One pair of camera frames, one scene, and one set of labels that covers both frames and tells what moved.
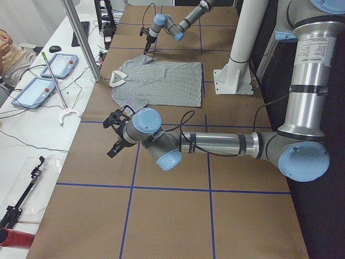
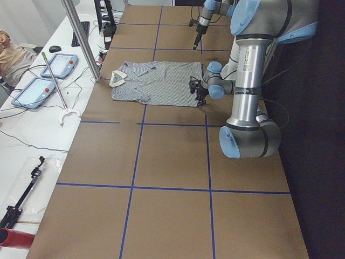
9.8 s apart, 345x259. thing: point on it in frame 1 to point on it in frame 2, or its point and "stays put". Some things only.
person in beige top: (14, 61) stays put
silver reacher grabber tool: (66, 110) stays put
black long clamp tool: (13, 211) stays put
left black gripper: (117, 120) to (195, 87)
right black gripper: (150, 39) to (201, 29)
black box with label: (109, 29) stays put
